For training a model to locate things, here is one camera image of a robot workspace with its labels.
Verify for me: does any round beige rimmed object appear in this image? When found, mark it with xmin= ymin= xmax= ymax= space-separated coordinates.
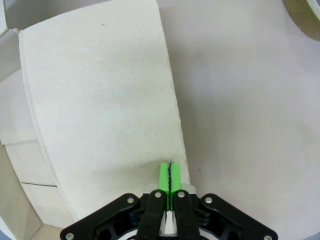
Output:
xmin=282 ymin=0 xmax=320 ymax=42

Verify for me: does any brown cardboard box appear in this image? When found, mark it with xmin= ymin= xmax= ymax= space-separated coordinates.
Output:
xmin=0 ymin=0 xmax=191 ymax=234

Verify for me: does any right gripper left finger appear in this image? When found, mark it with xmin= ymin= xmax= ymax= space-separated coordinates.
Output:
xmin=59 ymin=162 xmax=171 ymax=240

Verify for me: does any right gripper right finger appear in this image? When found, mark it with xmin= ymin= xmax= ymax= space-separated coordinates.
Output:
xmin=170 ymin=162 xmax=279 ymax=240

